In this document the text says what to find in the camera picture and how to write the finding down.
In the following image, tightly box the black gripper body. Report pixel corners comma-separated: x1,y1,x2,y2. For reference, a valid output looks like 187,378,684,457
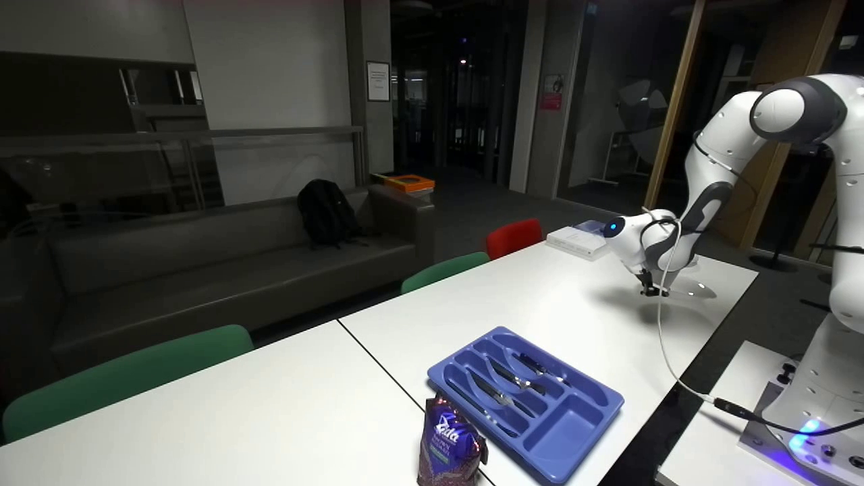
634,265,670,295

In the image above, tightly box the blue book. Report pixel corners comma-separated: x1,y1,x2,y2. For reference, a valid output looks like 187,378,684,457
576,215,616,241

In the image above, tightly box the red chair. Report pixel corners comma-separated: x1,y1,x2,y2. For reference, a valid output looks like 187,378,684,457
484,215,549,262

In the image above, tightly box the dark cutlery piece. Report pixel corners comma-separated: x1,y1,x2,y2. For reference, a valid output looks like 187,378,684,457
466,373,520,415
511,347,563,388

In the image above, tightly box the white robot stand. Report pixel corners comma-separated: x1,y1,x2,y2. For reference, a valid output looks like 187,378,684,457
654,336,864,486

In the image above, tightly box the blue cutlery tray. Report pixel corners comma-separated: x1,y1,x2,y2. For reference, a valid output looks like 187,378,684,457
423,324,627,486

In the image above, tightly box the green chair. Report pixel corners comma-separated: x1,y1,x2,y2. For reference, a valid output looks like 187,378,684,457
397,247,495,296
0,320,257,442

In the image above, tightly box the bin with orange lid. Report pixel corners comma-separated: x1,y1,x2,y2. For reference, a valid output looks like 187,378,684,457
368,170,439,205

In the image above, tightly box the purple snack bag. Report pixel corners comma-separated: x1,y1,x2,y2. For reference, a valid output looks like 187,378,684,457
412,390,492,486

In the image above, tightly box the black backpack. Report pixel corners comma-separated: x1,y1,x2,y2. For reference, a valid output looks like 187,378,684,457
293,176,362,251

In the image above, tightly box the framed paper notice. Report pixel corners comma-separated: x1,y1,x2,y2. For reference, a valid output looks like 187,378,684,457
365,58,395,106

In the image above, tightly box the grey sofa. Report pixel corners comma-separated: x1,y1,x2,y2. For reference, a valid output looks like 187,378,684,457
0,184,439,398

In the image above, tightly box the glass balustrade railing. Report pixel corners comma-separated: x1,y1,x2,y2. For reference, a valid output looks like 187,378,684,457
0,122,368,227

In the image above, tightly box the white cable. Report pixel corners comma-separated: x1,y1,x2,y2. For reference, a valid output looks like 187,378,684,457
654,292,723,407

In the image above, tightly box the black plug cable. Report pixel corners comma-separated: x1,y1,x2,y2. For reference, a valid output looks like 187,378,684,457
712,396,864,440

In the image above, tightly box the wooden post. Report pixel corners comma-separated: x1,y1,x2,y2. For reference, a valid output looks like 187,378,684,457
642,0,709,211

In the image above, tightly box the red wall sign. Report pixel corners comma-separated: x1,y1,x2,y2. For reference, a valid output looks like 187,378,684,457
535,87,567,115

